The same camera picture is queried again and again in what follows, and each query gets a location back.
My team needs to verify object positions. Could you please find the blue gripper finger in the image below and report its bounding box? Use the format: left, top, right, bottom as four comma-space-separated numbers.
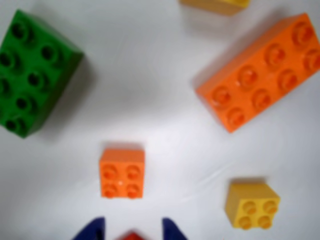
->
161, 216, 189, 240
71, 215, 106, 240

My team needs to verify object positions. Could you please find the red 2x2 block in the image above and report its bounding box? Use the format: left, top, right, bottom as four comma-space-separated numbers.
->
111, 229, 149, 240

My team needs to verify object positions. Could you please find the yellow 2x2 block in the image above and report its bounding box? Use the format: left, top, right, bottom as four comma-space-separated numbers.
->
223, 181, 281, 230

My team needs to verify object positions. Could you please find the yellow 2x4 block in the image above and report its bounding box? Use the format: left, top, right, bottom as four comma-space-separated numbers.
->
178, 0, 251, 17

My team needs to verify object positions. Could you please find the orange 2x2 block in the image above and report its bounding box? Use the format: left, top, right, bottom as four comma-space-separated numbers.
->
99, 147, 146, 200

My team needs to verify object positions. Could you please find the green 2x4 block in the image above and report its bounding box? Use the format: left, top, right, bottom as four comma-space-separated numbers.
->
0, 9, 85, 139

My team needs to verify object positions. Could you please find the orange 2x4 block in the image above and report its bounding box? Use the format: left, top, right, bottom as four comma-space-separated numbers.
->
195, 12, 320, 134

